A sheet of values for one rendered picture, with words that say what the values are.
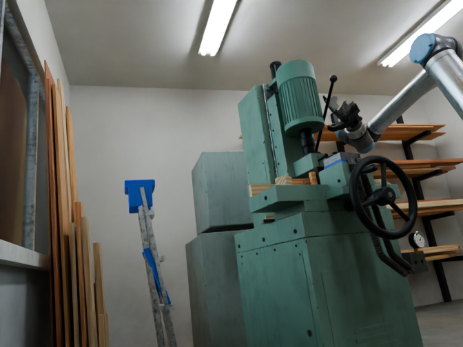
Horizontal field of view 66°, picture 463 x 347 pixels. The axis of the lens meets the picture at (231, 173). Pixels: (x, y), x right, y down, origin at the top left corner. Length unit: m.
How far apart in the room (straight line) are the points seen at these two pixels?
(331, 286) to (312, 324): 0.14
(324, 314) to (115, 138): 3.04
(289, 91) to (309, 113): 0.14
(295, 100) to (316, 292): 0.80
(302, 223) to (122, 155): 2.79
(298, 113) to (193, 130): 2.53
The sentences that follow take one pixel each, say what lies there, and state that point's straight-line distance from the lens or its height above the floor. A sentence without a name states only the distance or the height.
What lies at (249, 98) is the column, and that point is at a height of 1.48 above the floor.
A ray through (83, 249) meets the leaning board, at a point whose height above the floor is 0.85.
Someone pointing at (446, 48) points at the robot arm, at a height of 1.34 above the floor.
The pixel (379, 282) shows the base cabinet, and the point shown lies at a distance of 1.45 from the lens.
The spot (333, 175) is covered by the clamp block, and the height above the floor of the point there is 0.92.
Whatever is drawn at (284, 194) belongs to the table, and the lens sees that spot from 1.25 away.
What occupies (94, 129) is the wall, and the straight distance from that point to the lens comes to 3.93.
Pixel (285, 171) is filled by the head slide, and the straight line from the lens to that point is 1.62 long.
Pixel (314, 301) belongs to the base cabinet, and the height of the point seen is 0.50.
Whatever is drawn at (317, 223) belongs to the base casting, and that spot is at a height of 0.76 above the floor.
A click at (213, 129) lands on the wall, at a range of 4.04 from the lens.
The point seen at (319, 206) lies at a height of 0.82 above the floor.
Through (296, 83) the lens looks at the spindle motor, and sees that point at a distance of 1.63.
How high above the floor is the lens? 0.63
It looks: 15 degrees up
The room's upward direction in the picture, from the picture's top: 7 degrees counter-clockwise
